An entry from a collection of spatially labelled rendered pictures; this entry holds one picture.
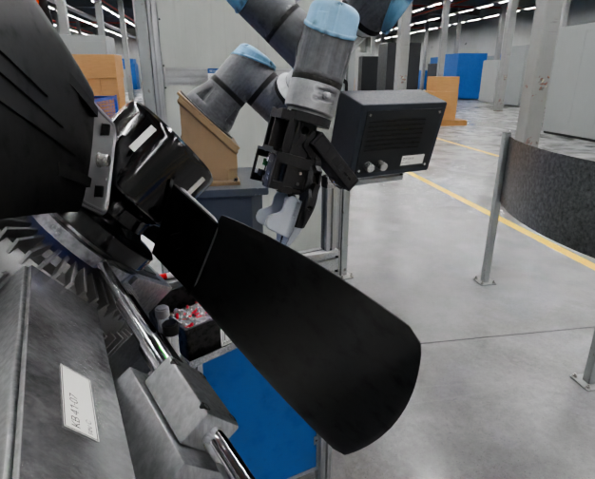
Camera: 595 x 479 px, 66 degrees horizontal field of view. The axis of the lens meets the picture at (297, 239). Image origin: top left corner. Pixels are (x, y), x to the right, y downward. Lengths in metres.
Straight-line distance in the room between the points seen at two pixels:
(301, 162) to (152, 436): 0.45
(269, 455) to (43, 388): 1.22
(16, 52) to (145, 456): 0.25
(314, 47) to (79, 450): 0.56
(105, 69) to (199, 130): 7.34
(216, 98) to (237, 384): 0.76
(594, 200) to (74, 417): 2.20
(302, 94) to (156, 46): 1.82
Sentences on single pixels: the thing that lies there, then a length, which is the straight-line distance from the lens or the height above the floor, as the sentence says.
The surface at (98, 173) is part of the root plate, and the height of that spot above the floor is 1.21.
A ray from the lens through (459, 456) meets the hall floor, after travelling 1.92.
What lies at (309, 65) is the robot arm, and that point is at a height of 1.31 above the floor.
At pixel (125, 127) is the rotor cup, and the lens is 0.49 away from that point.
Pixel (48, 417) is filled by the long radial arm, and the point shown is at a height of 1.13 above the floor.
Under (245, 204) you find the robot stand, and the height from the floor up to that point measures 0.95.
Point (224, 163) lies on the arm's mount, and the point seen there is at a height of 1.06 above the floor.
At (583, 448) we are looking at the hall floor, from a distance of 2.13.
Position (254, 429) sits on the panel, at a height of 0.36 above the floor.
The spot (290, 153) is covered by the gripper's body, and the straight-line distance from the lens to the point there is 0.68.
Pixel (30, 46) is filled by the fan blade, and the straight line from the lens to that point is 0.35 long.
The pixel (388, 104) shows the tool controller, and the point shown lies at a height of 1.23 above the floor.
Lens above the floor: 1.29
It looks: 20 degrees down
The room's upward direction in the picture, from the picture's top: straight up
